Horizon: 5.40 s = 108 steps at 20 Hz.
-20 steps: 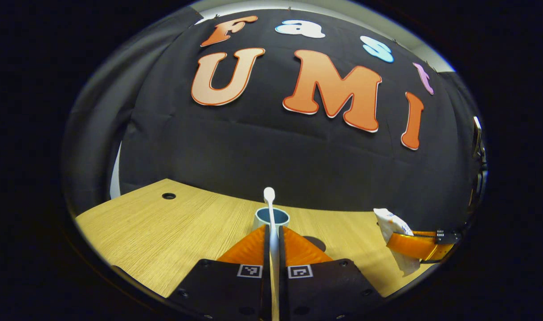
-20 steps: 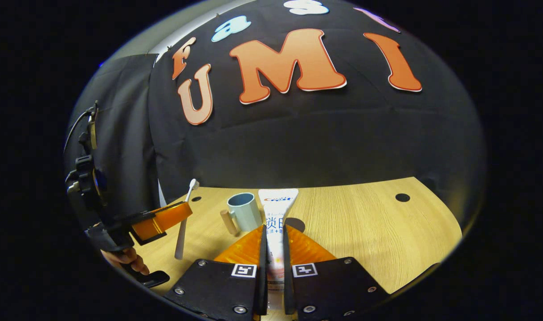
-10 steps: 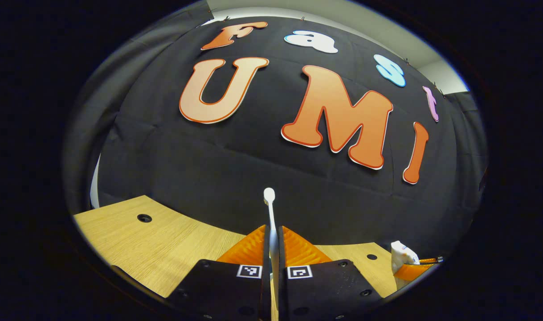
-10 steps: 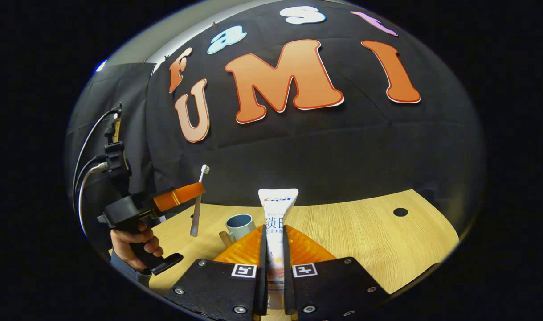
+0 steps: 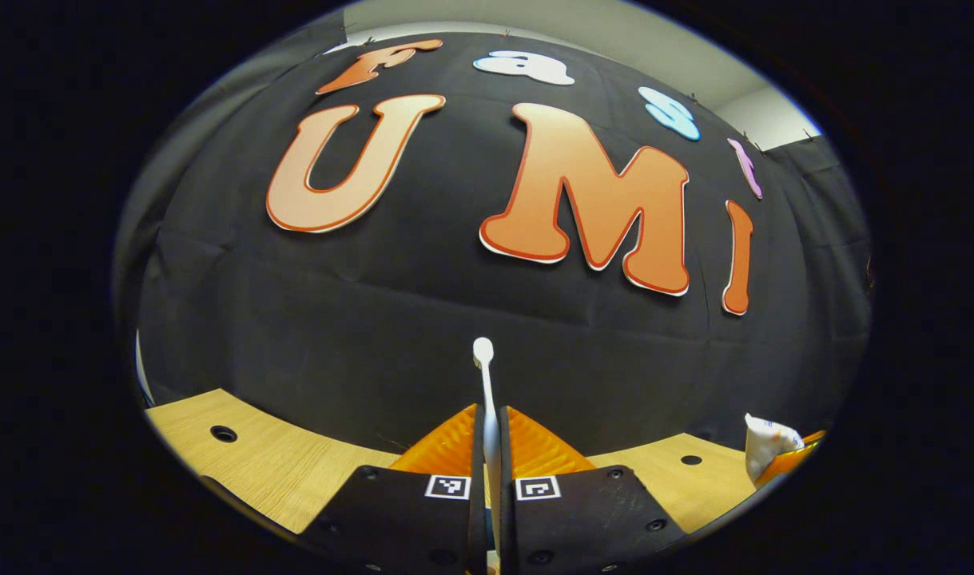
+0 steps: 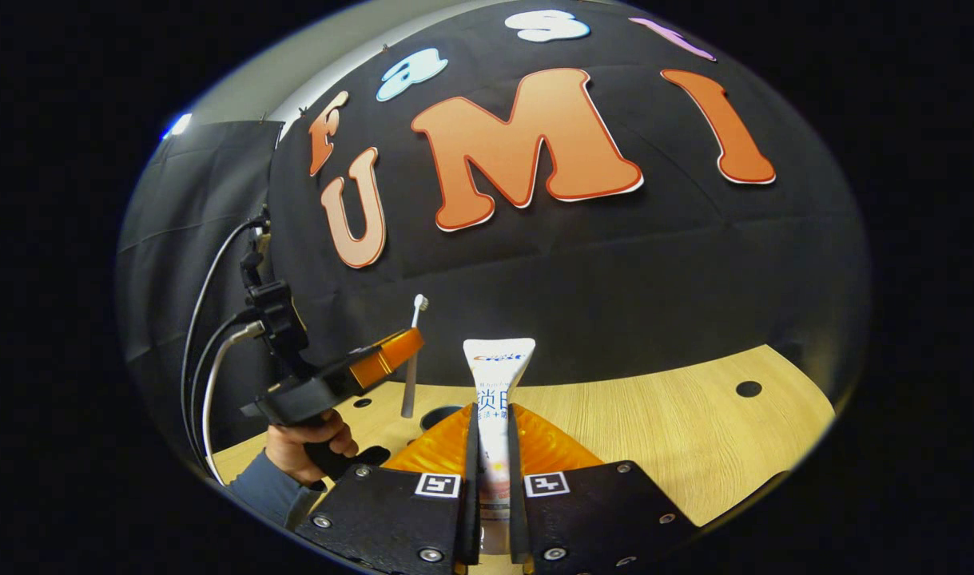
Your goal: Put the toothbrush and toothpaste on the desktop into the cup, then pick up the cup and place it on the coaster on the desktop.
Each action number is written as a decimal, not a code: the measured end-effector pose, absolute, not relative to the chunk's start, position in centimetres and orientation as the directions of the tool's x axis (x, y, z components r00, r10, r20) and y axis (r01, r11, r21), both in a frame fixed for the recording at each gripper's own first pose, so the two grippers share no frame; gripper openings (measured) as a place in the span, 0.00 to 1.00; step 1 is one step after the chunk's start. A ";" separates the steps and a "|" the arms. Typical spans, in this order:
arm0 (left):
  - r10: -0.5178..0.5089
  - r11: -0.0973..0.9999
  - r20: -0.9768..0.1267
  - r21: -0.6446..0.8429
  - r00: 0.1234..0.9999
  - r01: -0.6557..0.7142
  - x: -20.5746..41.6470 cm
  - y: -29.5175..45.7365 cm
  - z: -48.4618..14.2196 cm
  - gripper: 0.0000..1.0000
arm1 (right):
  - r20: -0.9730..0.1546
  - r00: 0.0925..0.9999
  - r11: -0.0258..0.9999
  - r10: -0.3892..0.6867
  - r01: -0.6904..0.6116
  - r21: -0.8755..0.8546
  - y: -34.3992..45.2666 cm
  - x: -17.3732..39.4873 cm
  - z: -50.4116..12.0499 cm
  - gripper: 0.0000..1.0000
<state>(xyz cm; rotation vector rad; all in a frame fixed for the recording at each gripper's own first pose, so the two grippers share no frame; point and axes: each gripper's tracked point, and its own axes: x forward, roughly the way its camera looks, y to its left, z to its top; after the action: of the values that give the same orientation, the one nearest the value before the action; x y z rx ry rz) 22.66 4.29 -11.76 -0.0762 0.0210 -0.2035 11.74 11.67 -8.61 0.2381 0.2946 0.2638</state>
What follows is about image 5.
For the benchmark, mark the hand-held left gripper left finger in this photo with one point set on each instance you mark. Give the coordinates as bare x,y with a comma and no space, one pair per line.
407,519

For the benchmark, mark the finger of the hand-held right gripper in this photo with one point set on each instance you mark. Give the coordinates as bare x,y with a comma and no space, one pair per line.
794,459

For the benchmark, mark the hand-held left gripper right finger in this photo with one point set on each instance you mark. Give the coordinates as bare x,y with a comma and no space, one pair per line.
582,519

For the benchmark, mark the white toothpaste tube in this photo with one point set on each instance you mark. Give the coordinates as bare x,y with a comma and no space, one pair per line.
766,443

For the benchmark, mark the white blue toothbrush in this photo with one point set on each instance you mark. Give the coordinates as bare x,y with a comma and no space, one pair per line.
490,447

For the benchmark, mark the wooden desktop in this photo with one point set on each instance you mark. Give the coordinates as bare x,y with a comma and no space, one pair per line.
279,463

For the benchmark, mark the black backdrop cloth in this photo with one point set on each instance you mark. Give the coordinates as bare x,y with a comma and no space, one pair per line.
423,319

